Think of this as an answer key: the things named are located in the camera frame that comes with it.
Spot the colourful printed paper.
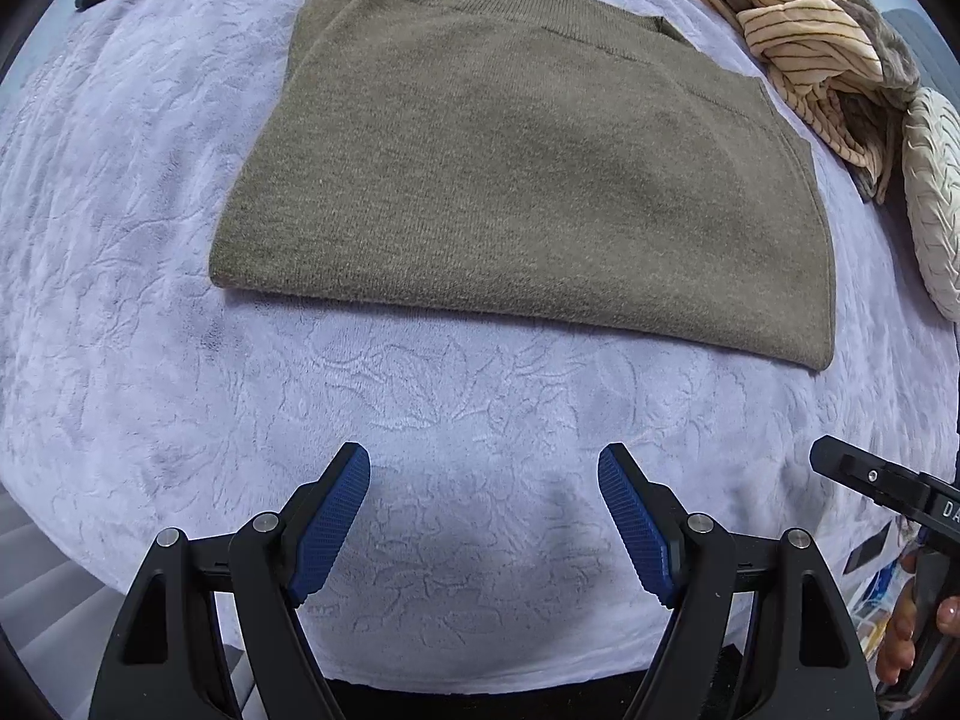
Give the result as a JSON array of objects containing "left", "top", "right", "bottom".
[{"left": 844, "top": 523, "right": 917, "bottom": 665}]

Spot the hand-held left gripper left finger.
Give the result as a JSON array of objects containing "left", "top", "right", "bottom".
[{"left": 88, "top": 442, "right": 371, "bottom": 720}]

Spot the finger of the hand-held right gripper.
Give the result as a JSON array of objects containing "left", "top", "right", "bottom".
[{"left": 811, "top": 436, "right": 938, "bottom": 520}]

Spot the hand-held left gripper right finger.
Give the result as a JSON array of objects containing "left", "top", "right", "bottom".
[{"left": 598, "top": 443, "right": 880, "bottom": 720}]

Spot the grey-brown fuzzy cloth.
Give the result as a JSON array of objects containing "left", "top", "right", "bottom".
[{"left": 825, "top": 0, "right": 923, "bottom": 115}]

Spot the olive brown knit sweater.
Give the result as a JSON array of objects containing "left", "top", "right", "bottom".
[{"left": 208, "top": 0, "right": 838, "bottom": 374}]

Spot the person's right hand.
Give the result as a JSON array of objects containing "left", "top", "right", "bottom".
[{"left": 874, "top": 595, "right": 960, "bottom": 687}]

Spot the purple embossed blanket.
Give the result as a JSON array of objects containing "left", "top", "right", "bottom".
[{"left": 0, "top": 0, "right": 960, "bottom": 691}]

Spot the white round textured pillow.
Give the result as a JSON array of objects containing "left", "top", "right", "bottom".
[{"left": 902, "top": 87, "right": 960, "bottom": 317}]

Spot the grey bed base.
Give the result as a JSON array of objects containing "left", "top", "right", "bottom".
[{"left": 0, "top": 476, "right": 248, "bottom": 720}]

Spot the cream striped cloth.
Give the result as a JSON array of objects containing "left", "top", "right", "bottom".
[{"left": 662, "top": 0, "right": 914, "bottom": 201}]

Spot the grey quilted chair back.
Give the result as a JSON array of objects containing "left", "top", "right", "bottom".
[{"left": 882, "top": 7, "right": 947, "bottom": 91}]

